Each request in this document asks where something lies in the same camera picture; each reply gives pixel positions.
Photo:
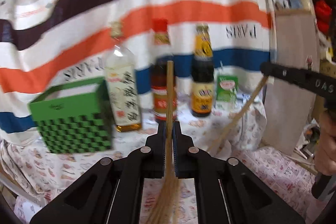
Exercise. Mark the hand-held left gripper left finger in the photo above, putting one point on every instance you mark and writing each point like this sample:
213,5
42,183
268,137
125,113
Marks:
157,150

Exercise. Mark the red plush toy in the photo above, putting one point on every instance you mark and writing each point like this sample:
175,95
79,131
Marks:
323,16

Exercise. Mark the dark sauce bottle yellow label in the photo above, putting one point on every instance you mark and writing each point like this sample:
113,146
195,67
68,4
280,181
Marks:
201,74

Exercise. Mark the pink printed tablecloth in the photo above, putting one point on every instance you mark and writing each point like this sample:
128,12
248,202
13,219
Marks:
267,169

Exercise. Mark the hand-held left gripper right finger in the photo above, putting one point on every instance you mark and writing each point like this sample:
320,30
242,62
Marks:
183,153

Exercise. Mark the red cap vinegar bottle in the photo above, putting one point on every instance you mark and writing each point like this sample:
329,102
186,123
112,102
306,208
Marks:
158,98

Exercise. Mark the clear cooking wine bottle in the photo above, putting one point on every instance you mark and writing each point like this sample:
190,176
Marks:
123,87

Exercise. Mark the green checkered box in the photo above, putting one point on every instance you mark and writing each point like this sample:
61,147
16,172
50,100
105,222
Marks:
73,132

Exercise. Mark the slender wooden chopstick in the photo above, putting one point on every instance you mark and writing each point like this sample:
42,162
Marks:
170,98
236,121

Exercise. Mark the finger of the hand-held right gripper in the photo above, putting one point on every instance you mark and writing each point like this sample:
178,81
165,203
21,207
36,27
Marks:
296,77

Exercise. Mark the green drink carton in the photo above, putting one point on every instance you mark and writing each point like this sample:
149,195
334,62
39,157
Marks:
227,90

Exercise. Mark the person's right hand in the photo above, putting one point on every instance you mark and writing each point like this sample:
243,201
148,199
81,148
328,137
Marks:
328,148

